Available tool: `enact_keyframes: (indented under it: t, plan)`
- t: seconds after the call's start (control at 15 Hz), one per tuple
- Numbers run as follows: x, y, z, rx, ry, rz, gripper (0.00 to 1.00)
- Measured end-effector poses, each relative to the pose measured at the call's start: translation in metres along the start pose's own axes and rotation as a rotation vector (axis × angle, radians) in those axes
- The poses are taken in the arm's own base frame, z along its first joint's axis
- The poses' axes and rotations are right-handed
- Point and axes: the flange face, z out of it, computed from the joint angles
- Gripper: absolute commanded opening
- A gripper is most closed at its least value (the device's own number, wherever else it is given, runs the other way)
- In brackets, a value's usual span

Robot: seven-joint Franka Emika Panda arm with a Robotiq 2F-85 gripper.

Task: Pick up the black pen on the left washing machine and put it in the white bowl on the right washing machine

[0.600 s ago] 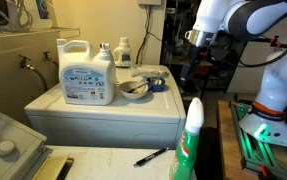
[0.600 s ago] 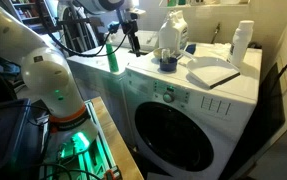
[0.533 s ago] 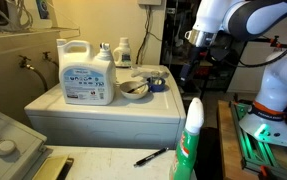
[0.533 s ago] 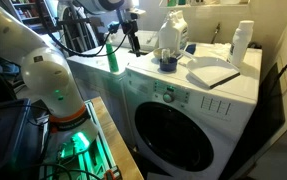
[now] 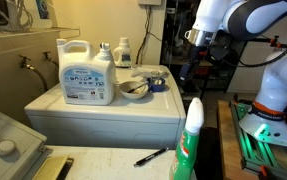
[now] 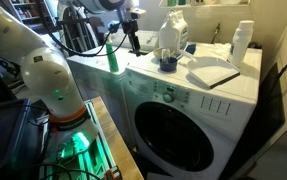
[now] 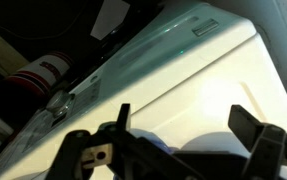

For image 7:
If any white front-load washing machine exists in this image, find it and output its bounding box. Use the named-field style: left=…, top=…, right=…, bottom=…
left=0, top=0, right=287, bottom=180

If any white paper sheet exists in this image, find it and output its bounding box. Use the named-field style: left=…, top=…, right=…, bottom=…
left=90, top=0, right=131, bottom=41

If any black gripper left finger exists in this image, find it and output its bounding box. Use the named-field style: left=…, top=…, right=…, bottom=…
left=46, top=103, right=197, bottom=180

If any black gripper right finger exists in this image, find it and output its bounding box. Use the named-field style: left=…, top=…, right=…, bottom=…
left=227, top=104, right=287, bottom=180

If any dark blue cup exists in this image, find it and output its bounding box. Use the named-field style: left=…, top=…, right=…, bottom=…
left=129, top=127, right=176, bottom=155

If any white bowl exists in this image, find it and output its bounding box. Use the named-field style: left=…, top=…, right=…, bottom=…
left=180, top=131, right=251, bottom=158

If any silver washer control knob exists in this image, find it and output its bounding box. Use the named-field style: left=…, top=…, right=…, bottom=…
left=45, top=89, right=76, bottom=118

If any red white black can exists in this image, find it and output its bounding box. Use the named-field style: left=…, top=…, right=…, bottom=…
left=0, top=50, right=75, bottom=124

